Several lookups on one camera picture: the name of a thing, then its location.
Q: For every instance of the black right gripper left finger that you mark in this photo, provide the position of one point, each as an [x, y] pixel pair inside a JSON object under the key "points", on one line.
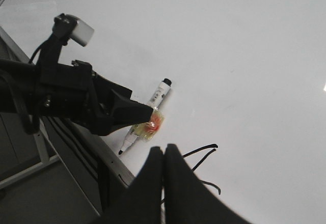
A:
{"points": [[141, 203]]}

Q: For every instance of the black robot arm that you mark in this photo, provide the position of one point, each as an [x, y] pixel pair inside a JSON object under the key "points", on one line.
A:
{"points": [[18, 82]]}

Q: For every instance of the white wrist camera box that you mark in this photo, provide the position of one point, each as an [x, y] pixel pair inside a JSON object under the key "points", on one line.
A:
{"points": [[68, 26]]}

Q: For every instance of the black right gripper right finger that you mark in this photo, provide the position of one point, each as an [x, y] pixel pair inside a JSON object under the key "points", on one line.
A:
{"points": [[187, 200]]}

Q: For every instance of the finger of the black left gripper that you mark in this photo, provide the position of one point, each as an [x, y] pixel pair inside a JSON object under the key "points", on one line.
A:
{"points": [[102, 126], [115, 100]]}

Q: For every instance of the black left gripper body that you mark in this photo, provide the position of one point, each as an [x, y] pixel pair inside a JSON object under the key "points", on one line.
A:
{"points": [[75, 92]]}

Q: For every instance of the white whiteboard with aluminium frame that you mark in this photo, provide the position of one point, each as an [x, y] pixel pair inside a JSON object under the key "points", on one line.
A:
{"points": [[247, 75]]}

